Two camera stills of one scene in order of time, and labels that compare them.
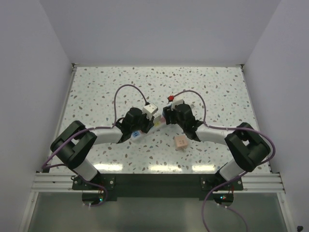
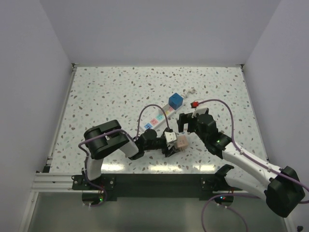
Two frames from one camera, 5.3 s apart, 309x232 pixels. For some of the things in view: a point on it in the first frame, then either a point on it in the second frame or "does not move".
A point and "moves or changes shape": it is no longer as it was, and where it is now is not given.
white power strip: (138, 135) moves or changes shape
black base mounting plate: (159, 187) does not move
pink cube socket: (181, 142) does not move
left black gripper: (149, 123) to (171, 151)
